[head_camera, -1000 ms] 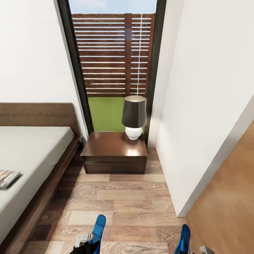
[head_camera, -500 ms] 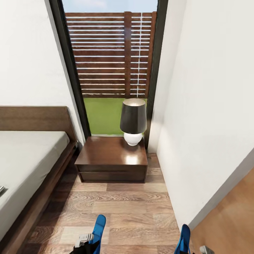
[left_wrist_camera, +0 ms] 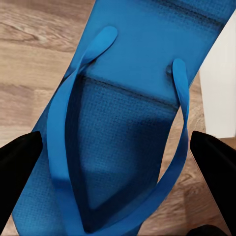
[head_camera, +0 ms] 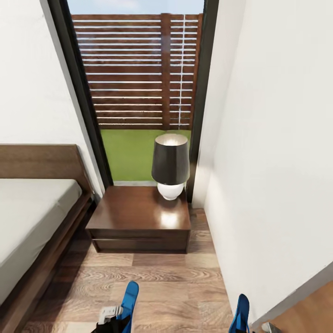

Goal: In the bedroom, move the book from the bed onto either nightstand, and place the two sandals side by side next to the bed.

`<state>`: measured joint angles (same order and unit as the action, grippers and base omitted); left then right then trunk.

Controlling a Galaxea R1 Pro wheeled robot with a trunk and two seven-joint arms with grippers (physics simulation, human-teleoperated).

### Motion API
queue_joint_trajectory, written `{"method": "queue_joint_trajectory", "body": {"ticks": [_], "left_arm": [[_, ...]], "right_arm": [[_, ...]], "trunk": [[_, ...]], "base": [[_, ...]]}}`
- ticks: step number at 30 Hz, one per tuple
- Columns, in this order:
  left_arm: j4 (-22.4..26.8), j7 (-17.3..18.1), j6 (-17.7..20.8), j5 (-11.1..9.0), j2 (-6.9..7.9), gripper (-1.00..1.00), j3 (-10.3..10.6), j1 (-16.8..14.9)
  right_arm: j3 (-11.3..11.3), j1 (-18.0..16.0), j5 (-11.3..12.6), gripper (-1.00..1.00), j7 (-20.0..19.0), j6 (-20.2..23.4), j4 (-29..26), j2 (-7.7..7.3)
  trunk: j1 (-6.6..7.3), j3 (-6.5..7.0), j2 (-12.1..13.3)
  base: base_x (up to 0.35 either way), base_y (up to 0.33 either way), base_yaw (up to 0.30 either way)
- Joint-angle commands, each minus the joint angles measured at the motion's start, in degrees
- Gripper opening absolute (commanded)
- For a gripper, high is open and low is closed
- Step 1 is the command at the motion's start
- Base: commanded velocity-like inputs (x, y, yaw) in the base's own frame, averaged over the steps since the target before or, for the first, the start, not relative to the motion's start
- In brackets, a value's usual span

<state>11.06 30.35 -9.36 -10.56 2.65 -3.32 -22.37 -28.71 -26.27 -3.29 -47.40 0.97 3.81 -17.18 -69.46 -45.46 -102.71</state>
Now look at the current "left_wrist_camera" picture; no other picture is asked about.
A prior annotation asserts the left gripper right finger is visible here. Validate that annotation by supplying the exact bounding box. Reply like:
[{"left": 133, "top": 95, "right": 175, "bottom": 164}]
[{"left": 190, "top": 131, "right": 236, "bottom": 236}]

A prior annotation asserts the sandal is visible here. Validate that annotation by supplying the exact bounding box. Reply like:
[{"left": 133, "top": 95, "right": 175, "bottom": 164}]
[{"left": 11, "top": 0, "right": 236, "bottom": 236}]

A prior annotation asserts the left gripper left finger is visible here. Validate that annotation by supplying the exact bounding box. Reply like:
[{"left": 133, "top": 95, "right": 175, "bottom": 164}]
[{"left": 0, "top": 131, "right": 43, "bottom": 236}]

